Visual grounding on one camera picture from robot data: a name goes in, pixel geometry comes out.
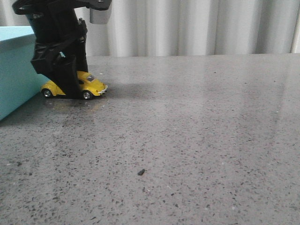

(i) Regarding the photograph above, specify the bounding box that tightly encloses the grey pleated curtain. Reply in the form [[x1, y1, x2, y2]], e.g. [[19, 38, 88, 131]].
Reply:
[[0, 0, 300, 58]]

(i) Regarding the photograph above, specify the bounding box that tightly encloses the light blue plastic box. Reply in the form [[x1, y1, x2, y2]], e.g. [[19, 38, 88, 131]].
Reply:
[[0, 26, 49, 119]]

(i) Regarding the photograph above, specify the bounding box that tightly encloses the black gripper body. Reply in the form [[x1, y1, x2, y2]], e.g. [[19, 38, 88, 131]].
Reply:
[[12, 0, 112, 59]]

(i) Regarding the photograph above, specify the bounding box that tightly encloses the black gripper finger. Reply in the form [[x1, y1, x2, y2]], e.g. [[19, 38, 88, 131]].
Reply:
[[31, 44, 81, 99], [74, 40, 88, 72]]

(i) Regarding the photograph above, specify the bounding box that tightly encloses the small black debris chip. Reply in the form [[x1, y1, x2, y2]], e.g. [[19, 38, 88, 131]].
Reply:
[[138, 169, 145, 176]]

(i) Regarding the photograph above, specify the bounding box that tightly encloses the yellow toy beetle car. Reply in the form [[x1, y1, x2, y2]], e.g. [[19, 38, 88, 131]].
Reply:
[[41, 71, 108, 100]]

